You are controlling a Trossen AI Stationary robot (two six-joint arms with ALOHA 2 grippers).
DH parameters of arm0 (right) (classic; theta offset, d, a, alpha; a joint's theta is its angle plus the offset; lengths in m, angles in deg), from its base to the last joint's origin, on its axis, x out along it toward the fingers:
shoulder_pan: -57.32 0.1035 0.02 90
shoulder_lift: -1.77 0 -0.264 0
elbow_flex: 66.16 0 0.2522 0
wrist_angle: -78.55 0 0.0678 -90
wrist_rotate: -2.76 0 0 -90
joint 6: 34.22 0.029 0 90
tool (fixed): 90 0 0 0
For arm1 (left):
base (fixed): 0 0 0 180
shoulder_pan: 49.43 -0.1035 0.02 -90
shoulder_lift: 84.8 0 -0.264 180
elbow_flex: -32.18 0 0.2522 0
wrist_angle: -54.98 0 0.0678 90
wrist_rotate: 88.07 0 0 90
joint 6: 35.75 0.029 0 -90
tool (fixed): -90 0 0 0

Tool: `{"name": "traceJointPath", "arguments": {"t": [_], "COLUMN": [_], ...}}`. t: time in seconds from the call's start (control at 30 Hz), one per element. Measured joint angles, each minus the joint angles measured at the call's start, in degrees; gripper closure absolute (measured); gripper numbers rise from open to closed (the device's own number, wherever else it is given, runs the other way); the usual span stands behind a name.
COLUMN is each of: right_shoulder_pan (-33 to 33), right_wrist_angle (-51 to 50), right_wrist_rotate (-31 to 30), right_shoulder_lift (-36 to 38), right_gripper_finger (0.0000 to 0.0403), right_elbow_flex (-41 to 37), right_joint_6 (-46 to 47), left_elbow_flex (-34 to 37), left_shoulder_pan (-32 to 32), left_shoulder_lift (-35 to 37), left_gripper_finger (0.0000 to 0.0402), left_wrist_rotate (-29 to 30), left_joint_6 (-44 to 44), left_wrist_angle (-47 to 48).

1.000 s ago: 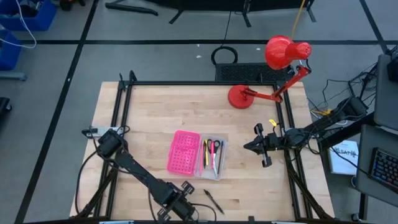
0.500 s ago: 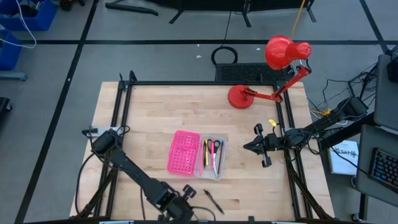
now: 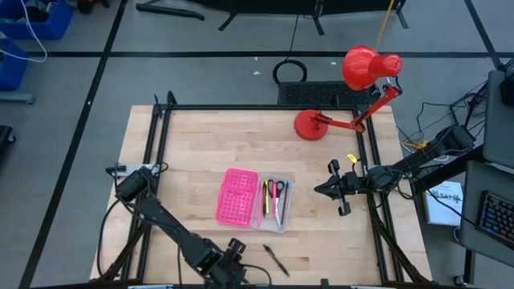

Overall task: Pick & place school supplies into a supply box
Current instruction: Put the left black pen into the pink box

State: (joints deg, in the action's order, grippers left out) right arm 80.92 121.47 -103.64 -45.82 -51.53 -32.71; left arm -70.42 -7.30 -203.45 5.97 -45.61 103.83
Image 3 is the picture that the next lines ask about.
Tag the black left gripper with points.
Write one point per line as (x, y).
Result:
(231, 267)

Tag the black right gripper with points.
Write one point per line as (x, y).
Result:
(353, 182)

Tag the clear plastic box tray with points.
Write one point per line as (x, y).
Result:
(266, 225)

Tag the yellow highlighter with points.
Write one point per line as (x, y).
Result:
(268, 196)

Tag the pink perforated box lid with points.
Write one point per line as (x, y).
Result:
(237, 196)

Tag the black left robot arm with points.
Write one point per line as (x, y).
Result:
(168, 218)

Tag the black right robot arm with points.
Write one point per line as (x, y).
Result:
(421, 156)

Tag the white printed box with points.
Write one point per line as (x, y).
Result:
(441, 212)

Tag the red desk lamp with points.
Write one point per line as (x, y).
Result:
(311, 125)

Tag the yellow plug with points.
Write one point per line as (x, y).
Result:
(417, 144)

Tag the black perforated mat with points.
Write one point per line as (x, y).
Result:
(313, 94)

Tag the grey keyboard desk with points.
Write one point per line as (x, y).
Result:
(470, 237)

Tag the backlit black keyboard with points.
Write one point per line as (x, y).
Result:
(498, 216)

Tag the grey side desk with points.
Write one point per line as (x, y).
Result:
(498, 128)

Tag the black stand with legs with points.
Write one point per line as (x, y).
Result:
(281, 5)

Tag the black desk device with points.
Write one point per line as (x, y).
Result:
(508, 90)

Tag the black floor bar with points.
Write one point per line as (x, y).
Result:
(168, 10)

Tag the black chair base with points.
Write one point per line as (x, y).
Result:
(5, 138)

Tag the grey floor bar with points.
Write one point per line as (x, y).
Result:
(16, 98)

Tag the small blue plastic bin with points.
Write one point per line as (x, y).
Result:
(12, 72)

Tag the large blue plastic bin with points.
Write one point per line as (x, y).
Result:
(56, 24)

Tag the silver table edge bracket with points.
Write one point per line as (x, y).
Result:
(373, 287)
(150, 286)

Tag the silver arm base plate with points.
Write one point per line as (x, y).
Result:
(136, 167)

